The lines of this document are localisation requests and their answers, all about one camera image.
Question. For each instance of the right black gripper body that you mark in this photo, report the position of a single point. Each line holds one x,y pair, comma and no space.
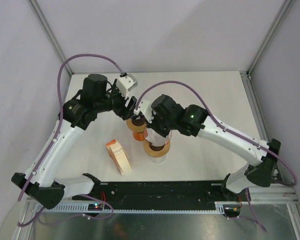
161,126

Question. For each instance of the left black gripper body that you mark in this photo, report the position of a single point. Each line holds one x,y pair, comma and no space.
118,106

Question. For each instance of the white paper coffee filter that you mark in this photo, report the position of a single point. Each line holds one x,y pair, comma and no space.
155,139

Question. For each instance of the orange glass carafe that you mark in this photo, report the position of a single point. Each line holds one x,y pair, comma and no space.
139,136

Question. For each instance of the clear glass carafe brown collar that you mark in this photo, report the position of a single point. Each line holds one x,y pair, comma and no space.
158,160

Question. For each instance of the coffee filter pack orange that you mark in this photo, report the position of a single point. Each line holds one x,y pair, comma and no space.
119,157

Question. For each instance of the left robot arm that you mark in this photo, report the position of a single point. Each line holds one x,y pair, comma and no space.
39,181

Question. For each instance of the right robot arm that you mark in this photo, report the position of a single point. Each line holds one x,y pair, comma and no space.
260,155

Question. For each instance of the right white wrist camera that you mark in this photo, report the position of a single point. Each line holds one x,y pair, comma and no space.
144,108

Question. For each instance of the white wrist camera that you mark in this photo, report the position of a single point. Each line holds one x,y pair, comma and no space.
125,84
144,108

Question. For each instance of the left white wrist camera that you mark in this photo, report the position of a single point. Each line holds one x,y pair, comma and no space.
125,84

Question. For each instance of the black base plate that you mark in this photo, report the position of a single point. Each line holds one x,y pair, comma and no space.
165,193

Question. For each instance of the grey cable duct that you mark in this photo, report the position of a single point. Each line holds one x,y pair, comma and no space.
91,207

